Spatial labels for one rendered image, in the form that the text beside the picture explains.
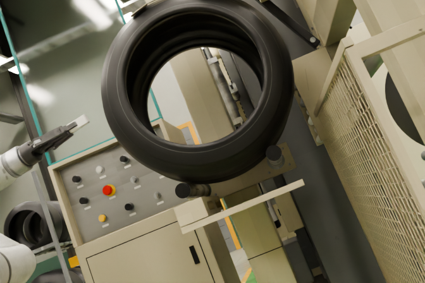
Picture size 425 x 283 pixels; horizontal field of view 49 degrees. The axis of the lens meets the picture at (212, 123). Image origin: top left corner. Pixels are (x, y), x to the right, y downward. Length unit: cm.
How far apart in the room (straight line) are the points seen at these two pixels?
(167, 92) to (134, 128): 996
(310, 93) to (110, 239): 102
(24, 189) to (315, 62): 1122
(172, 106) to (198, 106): 944
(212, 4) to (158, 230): 99
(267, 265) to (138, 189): 68
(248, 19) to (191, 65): 46
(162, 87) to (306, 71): 976
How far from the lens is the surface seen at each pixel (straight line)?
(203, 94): 176
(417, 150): 510
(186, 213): 136
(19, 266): 180
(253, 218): 170
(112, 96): 138
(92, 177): 215
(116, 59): 141
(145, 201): 206
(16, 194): 1266
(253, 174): 168
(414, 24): 92
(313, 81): 167
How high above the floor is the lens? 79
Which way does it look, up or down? 11 degrees up
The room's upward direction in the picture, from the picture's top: 22 degrees counter-clockwise
